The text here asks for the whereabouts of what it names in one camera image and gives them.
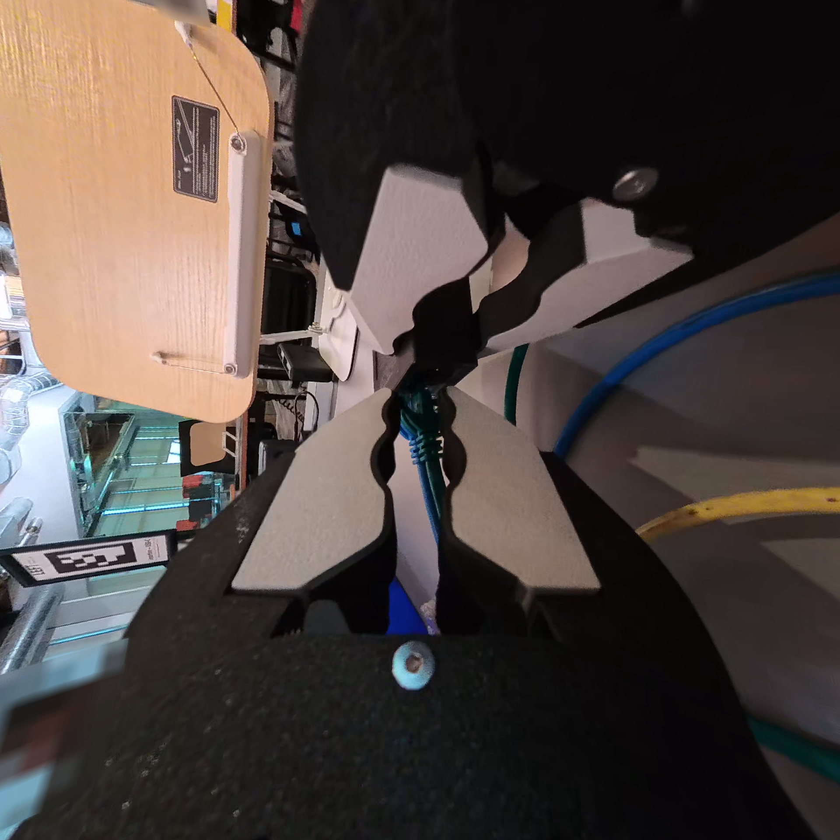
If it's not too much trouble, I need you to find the blue ethernet cable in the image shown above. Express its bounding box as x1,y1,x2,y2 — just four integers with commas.
399,272,840,549

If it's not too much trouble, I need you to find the green ethernet cable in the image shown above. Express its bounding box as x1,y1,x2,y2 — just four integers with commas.
504,343,840,785

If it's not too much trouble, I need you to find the yellow ethernet cable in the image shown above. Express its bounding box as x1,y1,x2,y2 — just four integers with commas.
635,487,840,544

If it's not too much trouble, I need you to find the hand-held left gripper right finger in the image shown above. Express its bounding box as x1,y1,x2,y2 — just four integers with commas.
438,386,602,597

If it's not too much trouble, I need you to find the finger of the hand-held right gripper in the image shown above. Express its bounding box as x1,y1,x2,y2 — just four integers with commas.
474,197,694,354
350,163,492,357

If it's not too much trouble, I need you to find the small black box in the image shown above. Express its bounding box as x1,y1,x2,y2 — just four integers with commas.
276,341,334,383

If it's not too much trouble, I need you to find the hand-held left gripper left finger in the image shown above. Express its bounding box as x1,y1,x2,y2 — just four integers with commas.
231,387,401,597

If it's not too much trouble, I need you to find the wooden stand board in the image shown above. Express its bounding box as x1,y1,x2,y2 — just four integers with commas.
0,0,275,424

